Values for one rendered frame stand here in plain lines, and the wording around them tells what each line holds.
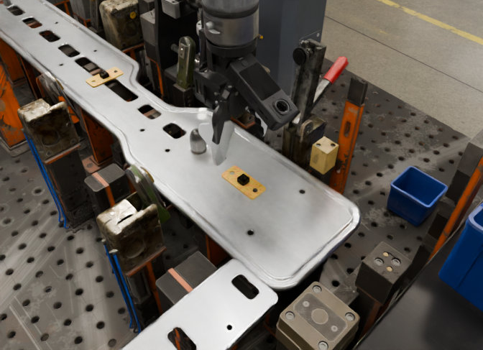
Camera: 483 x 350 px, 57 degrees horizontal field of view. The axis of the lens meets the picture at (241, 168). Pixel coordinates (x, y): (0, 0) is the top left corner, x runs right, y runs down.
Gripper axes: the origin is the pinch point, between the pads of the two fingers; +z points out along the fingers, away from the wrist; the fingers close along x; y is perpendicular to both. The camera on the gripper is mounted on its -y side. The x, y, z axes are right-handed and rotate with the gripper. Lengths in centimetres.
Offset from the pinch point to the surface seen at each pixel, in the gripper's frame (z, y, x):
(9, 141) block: 34, 76, 20
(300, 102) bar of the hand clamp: -2.0, 0.2, -14.5
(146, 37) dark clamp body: 5, 51, -15
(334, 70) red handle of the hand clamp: -5.1, -0.4, -23.2
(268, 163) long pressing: 8.2, 0.3, -6.7
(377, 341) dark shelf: 5.6, -34.0, 8.9
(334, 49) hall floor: 108, 114, -195
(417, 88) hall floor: 109, 52, -196
